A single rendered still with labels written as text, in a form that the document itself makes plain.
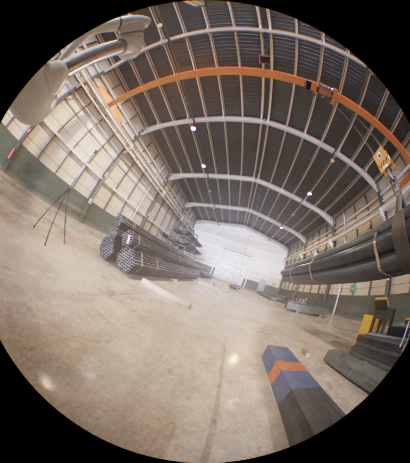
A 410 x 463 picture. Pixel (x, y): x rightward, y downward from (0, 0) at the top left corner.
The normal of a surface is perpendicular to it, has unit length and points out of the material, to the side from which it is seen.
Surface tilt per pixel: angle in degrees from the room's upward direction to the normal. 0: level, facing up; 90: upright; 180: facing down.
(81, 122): 90
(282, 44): 170
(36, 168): 90
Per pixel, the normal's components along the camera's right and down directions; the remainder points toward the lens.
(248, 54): -0.20, 0.93
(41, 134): 0.92, 0.29
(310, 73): -0.51, 0.84
